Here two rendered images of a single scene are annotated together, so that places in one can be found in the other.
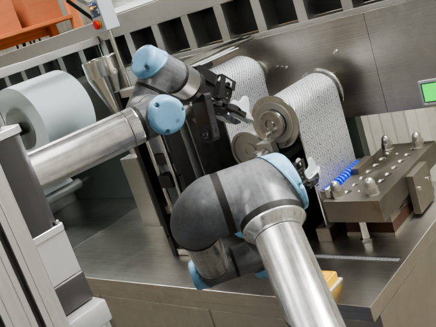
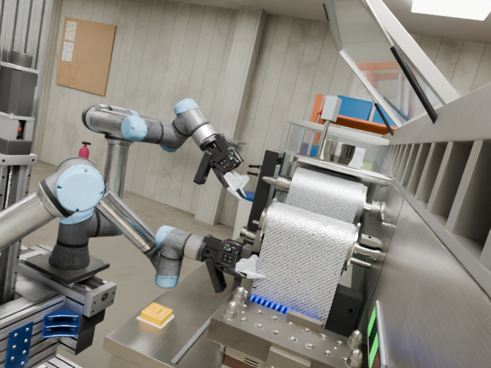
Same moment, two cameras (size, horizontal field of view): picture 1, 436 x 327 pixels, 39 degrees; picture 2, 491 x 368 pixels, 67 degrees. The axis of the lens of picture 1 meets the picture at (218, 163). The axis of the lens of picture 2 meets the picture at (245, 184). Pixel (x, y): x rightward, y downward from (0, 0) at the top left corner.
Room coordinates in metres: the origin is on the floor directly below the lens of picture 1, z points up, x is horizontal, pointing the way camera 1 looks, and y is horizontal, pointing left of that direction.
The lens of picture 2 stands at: (0.98, -1.12, 1.54)
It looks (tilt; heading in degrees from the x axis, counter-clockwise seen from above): 10 degrees down; 62
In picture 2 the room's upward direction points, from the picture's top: 14 degrees clockwise
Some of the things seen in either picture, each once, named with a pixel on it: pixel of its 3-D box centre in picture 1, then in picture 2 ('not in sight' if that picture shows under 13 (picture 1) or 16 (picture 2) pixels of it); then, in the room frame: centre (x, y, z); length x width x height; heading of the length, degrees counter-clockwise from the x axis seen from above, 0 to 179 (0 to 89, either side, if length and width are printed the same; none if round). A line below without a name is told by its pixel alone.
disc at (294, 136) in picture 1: (274, 122); (269, 220); (1.59, -0.18, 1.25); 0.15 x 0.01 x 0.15; 47
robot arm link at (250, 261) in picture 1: (257, 254); (167, 266); (1.35, -0.02, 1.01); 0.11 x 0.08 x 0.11; 93
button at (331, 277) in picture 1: (318, 282); (156, 314); (1.31, -0.14, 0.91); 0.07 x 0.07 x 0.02; 47
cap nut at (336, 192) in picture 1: (335, 188); (240, 293); (1.49, -0.27, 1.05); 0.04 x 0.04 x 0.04
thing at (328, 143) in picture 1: (329, 150); (294, 281); (1.64, -0.31, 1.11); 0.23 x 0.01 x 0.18; 137
